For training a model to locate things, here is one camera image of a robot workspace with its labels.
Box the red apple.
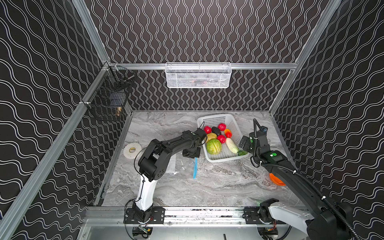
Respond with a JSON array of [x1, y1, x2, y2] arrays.
[[204, 126, 212, 134]]

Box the clear zip top bag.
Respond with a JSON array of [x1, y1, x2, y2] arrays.
[[166, 154, 199, 180]]

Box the dark red beet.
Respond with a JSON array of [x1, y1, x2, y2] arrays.
[[218, 123, 227, 132]]

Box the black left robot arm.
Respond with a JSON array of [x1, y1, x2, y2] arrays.
[[133, 128, 207, 223]]

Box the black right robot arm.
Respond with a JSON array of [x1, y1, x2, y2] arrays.
[[240, 131, 360, 240]]

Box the white daikon radish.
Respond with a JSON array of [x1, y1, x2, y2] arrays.
[[226, 138, 239, 154]]

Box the green cabbage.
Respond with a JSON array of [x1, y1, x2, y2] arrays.
[[206, 139, 222, 155]]

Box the white plastic basket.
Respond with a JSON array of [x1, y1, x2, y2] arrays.
[[197, 114, 250, 163]]

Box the red tomato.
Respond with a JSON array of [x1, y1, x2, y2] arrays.
[[217, 135, 227, 144]]

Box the white tape roll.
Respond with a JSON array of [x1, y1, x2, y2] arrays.
[[123, 143, 142, 159]]

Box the clear wall basket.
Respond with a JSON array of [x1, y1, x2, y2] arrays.
[[165, 62, 232, 89]]

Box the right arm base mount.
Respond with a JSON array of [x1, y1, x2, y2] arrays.
[[242, 207, 286, 225]]

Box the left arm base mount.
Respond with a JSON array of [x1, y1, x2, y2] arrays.
[[124, 207, 166, 225]]

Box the black wire wall basket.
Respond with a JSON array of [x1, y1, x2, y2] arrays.
[[86, 65, 137, 122]]

